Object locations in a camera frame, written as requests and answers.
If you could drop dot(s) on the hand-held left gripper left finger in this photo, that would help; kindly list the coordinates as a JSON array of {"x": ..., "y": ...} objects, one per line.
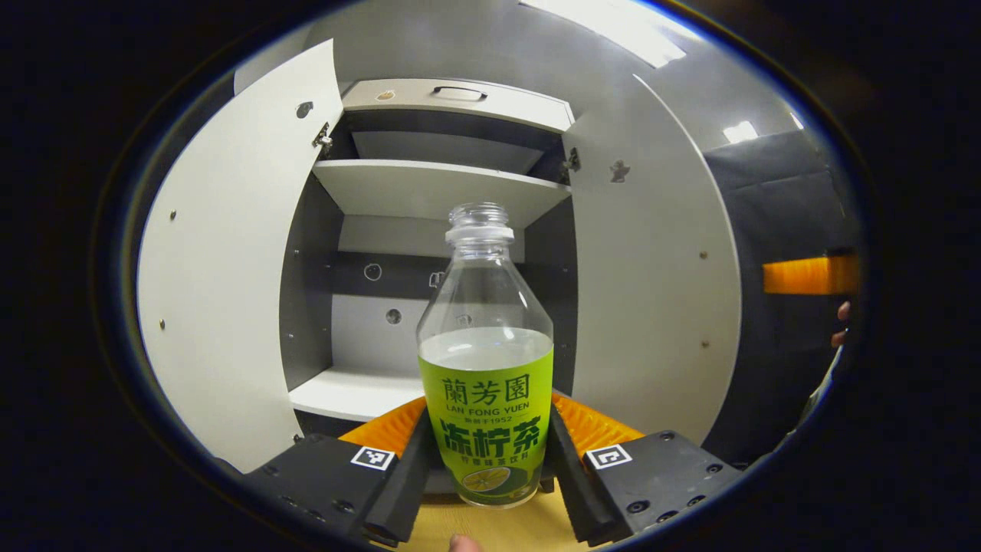
[{"x": 402, "y": 498}]

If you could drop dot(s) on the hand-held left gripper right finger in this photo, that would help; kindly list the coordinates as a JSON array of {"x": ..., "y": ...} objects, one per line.
[{"x": 575, "y": 491}]

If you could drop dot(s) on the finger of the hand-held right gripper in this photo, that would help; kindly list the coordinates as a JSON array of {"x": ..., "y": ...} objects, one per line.
[{"x": 805, "y": 276}]

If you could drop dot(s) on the clear bottle with green label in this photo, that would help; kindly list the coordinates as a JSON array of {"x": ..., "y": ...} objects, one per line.
[{"x": 487, "y": 414}]

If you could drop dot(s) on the white cabinet door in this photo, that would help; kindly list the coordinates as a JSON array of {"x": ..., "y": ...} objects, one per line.
[
  {"x": 651, "y": 307},
  {"x": 222, "y": 268}
]

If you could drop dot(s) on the white cabinet shelf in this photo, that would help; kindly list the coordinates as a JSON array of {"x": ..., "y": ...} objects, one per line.
[
  {"x": 345, "y": 391},
  {"x": 414, "y": 188}
]

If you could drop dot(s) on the grey and white cabinet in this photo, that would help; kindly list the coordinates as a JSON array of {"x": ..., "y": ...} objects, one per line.
[{"x": 306, "y": 307}]

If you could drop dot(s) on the beige cabinet drawer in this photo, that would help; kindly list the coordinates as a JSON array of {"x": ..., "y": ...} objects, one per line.
[{"x": 506, "y": 111}]

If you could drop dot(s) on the black backdrop cloth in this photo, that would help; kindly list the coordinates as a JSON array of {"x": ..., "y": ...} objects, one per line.
[{"x": 774, "y": 207}]

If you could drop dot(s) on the small ceiling light panel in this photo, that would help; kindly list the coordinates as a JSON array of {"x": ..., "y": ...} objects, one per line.
[{"x": 739, "y": 132}]

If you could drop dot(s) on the large ceiling light panel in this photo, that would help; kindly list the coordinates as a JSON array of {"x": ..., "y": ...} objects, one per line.
[{"x": 613, "y": 31}]

